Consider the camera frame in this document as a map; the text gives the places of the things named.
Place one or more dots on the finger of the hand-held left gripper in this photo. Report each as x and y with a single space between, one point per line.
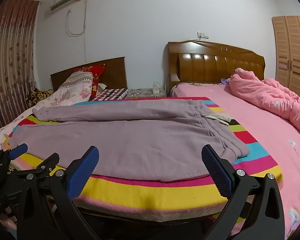
48 162
18 150

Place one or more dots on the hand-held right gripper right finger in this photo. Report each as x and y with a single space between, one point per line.
215 171

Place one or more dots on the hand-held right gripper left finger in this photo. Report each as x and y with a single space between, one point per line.
85 171

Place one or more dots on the purple pants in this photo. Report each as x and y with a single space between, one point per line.
127 145

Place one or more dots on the beige cloth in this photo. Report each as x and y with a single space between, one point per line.
216 118

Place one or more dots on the leopard print blanket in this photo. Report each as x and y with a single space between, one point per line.
38 96

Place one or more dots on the striped colourful blanket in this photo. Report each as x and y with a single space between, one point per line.
140 195

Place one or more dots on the pink bed sheet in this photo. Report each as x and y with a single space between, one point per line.
260 130

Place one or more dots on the pink floral quilt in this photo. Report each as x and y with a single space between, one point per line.
75 87

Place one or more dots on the plaid bed sheet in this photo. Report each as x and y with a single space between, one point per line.
112 93

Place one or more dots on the white floral pillow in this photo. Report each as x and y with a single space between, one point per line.
101 87

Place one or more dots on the floral brown curtain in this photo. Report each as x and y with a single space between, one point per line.
12 60

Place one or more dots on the small purple item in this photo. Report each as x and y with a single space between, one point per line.
225 81

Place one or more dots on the red embroidered pillow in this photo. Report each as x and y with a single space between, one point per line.
97 73

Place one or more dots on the cloth covered nightstand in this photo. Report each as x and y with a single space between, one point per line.
145 92

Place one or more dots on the white power strip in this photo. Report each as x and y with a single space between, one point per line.
156 90

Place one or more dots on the dark wooden headboard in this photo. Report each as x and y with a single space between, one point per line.
115 72

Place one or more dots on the light wooden headboard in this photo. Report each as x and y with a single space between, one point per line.
202 65

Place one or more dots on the light wooden wardrobe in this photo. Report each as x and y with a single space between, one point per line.
295 55

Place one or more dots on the wall socket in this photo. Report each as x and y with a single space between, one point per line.
203 34

